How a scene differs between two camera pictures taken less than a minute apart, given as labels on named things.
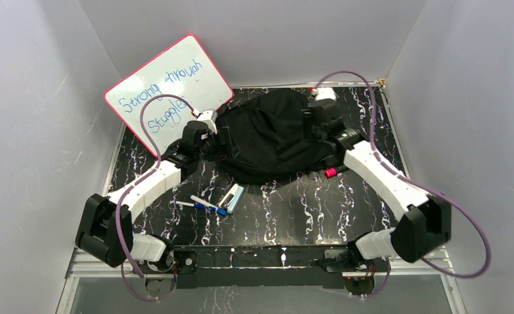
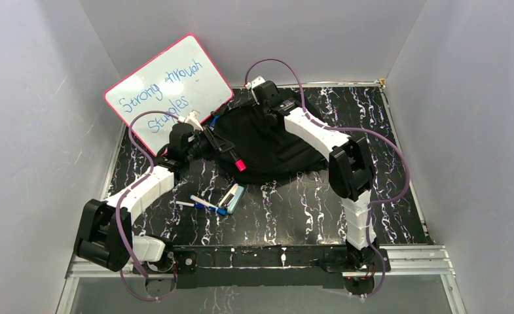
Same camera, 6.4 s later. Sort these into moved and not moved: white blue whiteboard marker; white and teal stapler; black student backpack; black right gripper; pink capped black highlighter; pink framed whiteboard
Moved: black right gripper; pink capped black highlighter; black student backpack
Not moved: white and teal stapler; white blue whiteboard marker; pink framed whiteboard
